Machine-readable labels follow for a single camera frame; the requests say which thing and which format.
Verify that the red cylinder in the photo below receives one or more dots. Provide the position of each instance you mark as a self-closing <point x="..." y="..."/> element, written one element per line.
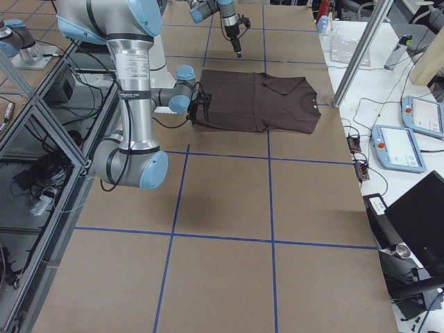
<point x="324" y="7"/>

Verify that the black box with label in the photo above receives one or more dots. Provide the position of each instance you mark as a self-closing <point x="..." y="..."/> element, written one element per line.
<point x="385" y="234"/>

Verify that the metal cylinder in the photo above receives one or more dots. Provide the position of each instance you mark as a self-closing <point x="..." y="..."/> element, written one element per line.
<point x="401" y="251"/>

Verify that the black power adapter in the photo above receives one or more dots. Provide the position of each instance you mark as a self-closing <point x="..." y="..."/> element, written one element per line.
<point x="61" y="91"/>

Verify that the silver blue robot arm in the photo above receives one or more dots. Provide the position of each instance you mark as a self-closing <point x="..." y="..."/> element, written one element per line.
<point x="201" y="10"/>
<point x="130" y="156"/>

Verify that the near teach pendant tablet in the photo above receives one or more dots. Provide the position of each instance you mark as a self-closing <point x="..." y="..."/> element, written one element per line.
<point x="397" y="149"/>

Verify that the brown paper table cover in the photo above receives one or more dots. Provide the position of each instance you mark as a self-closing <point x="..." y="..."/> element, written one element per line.
<point x="250" y="232"/>

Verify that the silver handheld device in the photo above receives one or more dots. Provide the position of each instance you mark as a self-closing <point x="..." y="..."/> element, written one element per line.
<point x="397" y="52"/>

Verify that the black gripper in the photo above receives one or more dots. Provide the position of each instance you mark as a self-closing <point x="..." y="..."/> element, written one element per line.
<point x="193" y="112"/>
<point x="232" y="36"/>

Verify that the far teach pendant tablet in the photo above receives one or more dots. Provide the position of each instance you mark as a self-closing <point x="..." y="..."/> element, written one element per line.
<point x="423" y="116"/>

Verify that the teach pendant tablet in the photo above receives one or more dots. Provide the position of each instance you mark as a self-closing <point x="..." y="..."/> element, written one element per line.
<point x="423" y="116"/>
<point x="397" y="149"/>

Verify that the dark brown t-shirt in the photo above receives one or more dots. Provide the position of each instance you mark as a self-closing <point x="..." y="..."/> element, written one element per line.
<point x="258" y="102"/>

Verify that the orange black terminal block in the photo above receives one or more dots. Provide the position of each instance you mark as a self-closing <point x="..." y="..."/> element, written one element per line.
<point x="354" y="144"/>

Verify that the wooden board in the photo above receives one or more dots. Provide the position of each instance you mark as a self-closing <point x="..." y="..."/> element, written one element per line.
<point x="429" y="63"/>

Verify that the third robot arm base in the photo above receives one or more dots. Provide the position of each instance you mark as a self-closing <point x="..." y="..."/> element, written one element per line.
<point x="19" y="45"/>

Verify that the clear plastic sheet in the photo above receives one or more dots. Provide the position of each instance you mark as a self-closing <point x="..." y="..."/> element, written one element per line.
<point x="342" y="49"/>

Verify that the aluminium frame post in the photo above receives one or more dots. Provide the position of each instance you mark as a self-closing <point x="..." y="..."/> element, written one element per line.
<point x="380" y="11"/>

